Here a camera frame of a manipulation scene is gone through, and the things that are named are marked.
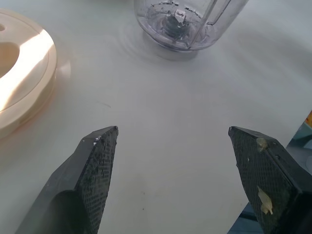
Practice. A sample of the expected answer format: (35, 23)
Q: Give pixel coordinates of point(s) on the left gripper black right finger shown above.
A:
(268, 185)

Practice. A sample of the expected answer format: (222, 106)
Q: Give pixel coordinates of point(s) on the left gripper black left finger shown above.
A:
(73, 195)

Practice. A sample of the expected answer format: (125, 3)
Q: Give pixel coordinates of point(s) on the beige blender lid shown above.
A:
(29, 80)

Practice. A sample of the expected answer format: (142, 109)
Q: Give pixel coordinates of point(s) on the clear blender jar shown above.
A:
(175, 22)

